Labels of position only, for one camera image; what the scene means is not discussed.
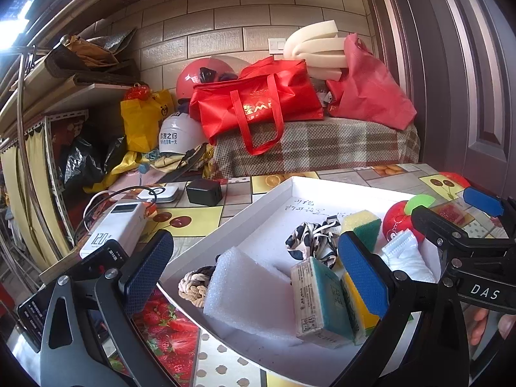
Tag leopard print scrunchie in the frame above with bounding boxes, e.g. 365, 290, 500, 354
285, 215, 342, 270

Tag black power adapter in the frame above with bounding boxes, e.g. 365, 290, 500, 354
185, 180, 223, 205

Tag person's right hand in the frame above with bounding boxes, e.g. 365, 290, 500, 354
470, 306, 516, 347

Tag pink-red fabric bag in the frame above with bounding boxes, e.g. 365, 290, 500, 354
326, 33, 418, 132

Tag yellow curtain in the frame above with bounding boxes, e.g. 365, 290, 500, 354
0, 129, 51, 267

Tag yellow bag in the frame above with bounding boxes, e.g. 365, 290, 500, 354
120, 89, 175, 153

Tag red ornament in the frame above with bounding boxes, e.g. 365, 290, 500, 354
125, 83, 151, 101

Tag yellow cloth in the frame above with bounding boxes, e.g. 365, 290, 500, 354
84, 145, 214, 194

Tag blue tissue pack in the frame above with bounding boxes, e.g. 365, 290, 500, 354
290, 256, 355, 349

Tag white flat charger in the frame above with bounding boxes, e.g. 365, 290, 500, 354
136, 185, 181, 203

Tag brown folded bags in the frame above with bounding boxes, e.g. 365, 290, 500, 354
44, 28, 138, 85

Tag yellow sponge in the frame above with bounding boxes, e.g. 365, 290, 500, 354
341, 210, 382, 248

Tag white cable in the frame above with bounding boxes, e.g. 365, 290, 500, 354
83, 187, 140, 230

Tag yellow tissue pack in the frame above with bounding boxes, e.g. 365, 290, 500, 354
341, 270, 382, 345

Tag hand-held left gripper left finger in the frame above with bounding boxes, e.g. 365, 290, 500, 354
40, 230, 175, 387

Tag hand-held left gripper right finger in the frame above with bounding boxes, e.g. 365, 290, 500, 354
334, 232, 470, 387

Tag cream foam rolls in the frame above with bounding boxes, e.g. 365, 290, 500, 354
283, 18, 351, 79

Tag black plastic bag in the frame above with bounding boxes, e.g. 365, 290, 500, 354
60, 135, 127, 194

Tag white towel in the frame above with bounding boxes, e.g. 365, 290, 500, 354
387, 246, 438, 283

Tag brown door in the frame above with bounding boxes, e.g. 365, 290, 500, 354
359, 0, 516, 218

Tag grey metal shelf rack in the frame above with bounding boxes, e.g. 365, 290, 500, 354
24, 109, 89, 246

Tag red tote bag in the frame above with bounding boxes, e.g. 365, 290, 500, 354
189, 56, 325, 156

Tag white helmet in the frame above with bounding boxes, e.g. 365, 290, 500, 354
156, 111, 210, 156

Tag white foam block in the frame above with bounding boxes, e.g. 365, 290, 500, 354
203, 246, 307, 347

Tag white power bank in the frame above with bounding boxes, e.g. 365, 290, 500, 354
79, 201, 146, 259

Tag red helmet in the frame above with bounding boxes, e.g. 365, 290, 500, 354
176, 58, 243, 101

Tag red plush apple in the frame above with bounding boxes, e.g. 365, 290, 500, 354
382, 194, 438, 244

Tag white face mask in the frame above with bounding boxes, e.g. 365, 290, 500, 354
381, 229, 416, 256

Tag white cardboard box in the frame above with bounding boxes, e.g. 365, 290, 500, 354
159, 175, 444, 385

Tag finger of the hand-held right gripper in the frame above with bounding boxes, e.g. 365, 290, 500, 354
463, 187, 516, 226
410, 205, 516, 255

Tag braided knot rope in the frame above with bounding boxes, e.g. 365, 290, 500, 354
177, 265, 218, 309

